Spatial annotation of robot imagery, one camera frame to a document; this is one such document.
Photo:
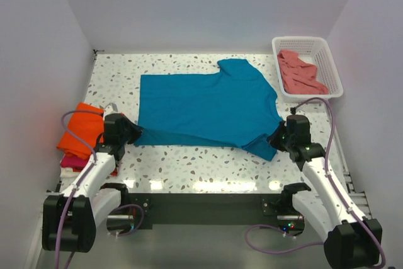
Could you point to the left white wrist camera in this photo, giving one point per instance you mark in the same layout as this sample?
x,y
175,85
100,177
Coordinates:
x,y
109,109

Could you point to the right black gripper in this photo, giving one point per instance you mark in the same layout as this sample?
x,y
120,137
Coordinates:
x,y
272,140

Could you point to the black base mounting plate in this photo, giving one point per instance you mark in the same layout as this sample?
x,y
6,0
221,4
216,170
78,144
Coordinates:
x,y
215,209

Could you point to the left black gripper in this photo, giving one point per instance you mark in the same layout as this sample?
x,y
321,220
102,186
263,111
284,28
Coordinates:
x,y
136,130

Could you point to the white folded t shirt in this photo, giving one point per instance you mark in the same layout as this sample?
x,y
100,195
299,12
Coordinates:
x,y
66,173

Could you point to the orange folded t shirt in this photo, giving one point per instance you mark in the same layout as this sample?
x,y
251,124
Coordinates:
x,y
87,126

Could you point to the aluminium rail frame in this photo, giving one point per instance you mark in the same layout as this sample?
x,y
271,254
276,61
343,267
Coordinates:
x,y
359,198

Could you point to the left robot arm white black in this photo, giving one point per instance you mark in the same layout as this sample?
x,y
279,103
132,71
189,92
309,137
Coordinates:
x,y
71,217

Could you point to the salmon pink t shirt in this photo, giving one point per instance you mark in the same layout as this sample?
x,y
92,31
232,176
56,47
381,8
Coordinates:
x,y
299,77

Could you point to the magenta folded t shirt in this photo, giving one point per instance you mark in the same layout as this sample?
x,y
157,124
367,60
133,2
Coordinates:
x,y
74,162

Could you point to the blue t shirt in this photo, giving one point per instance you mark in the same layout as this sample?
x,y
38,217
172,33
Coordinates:
x,y
235,107

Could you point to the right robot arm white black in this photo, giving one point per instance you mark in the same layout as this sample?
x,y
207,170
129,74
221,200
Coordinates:
x,y
350,239

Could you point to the white plastic basket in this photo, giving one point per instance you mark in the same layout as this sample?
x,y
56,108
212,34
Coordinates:
x,y
313,50

